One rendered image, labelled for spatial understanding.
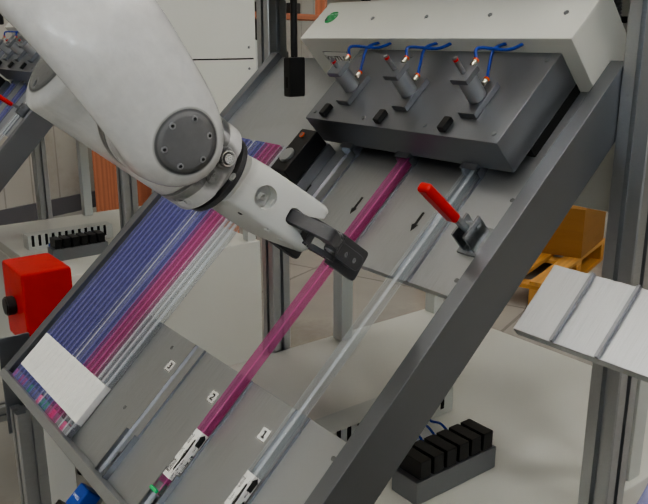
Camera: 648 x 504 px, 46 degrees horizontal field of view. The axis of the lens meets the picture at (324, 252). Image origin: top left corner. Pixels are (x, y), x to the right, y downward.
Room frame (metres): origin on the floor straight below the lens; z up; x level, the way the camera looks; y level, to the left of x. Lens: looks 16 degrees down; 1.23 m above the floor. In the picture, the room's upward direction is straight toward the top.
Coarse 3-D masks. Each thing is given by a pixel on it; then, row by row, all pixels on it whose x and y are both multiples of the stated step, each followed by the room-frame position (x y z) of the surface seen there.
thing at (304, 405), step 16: (464, 176) 0.85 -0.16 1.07; (464, 192) 0.84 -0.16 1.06; (432, 224) 0.82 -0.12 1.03; (416, 240) 0.81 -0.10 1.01; (416, 256) 0.80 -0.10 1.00; (400, 272) 0.79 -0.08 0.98; (384, 288) 0.78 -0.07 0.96; (368, 304) 0.77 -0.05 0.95; (384, 304) 0.77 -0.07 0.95; (368, 320) 0.76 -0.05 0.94; (352, 336) 0.75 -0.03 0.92; (336, 352) 0.74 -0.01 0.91; (336, 368) 0.73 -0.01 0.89; (320, 384) 0.72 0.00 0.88; (304, 400) 0.71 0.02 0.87; (288, 416) 0.71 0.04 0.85; (304, 416) 0.71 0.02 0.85; (288, 432) 0.69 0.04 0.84; (272, 448) 0.69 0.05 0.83; (256, 464) 0.68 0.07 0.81
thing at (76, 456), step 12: (0, 372) 1.07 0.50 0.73; (12, 384) 1.03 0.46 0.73; (24, 396) 0.99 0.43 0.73; (36, 408) 0.95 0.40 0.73; (48, 420) 0.91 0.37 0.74; (48, 432) 0.89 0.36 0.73; (60, 432) 0.88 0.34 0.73; (60, 444) 0.86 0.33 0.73; (72, 444) 0.86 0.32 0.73; (72, 456) 0.83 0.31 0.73; (84, 456) 0.84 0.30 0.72; (84, 468) 0.80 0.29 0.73; (96, 480) 0.77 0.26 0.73; (108, 492) 0.75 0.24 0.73
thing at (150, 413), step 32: (160, 352) 0.93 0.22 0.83; (192, 352) 0.89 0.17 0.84; (128, 384) 0.91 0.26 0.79; (160, 384) 0.88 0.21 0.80; (192, 384) 0.84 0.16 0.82; (224, 384) 0.81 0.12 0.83; (256, 384) 0.79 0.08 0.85; (96, 416) 0.90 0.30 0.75; (128, 416) 0.86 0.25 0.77; (160, 416) 0.83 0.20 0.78; (192, 416) 0.80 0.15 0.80; (224, 416) 0.77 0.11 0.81; (256, 416) 0.75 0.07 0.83; (96, 448) 0.85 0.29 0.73; (128, 448) 0.81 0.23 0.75; (160, 448) 0.79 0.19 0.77; (224, 448) 0.73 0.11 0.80; (256, 448) 0.71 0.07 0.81; (288, 448) 0.69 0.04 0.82; (320, 448) 0.67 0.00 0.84; (128, 480) 0.77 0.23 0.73; (192, 480) 0.72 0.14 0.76; (224, 480) 0.70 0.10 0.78; (288, 480) 0.66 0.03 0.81
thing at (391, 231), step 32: (256, 96) 1.34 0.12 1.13; (320, 96) 1.21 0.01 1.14; (256, 128) 1.25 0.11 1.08; (288, 128) 1.19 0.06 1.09; (352, 160) 1.02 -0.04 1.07; (384, 160) 0.98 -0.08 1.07; (320, 192) 1.01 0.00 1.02; (352, 192) 0.97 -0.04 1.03; (416, 192) 0.90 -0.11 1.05; (448, 192) 0.86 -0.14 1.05; (480, 192) 0.84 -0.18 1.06; (512, 192) 0.81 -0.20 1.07; (384, 224) 0.88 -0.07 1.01; (416, 224) 0.85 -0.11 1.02; (448, 224) 0.82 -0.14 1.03; (384, 256) 0.84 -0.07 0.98; (448, 256) 0.78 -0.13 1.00; (416, 288) 0.78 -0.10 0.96; (448, 288) 0.75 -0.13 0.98
